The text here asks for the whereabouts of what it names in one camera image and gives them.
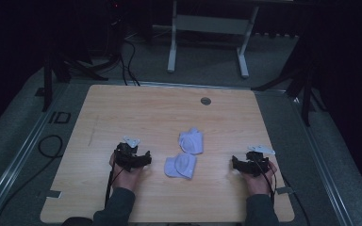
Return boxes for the white metal desk frame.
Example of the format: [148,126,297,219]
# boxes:
[167,0,260,79]

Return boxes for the black cables behind table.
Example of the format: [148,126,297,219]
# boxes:
[118,18,141,88]

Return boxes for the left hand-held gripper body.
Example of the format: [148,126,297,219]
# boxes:
[115,135,143,172]

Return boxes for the aluminium floor rail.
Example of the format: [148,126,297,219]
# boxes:
[0,82,70,226]
[287,90,359,226]

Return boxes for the black looped floor cable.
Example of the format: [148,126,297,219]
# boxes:
[0,134,64,226]

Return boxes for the white sock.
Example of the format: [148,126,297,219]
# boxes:
[163,152,198,181]
[178,126,205,155]

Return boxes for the person's left hand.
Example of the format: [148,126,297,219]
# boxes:
[108,152,145,193]

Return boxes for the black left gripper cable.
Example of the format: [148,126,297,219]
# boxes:
[104,150,124,208]

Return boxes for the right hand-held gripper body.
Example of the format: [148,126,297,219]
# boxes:
[244,144,277,178]

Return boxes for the black metal stand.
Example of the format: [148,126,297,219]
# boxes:
[41,37,121,113]
[251,31,328,128]

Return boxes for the person's dark clothing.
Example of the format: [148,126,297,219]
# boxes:
[61,216,96,226]

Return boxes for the person's right hand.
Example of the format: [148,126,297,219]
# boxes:
[240,160,278,196]

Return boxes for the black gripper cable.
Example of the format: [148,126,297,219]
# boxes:
[104,150,124,208]
[254,156,311,226]

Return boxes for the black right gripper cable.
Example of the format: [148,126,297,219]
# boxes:
[254,156,311,226]

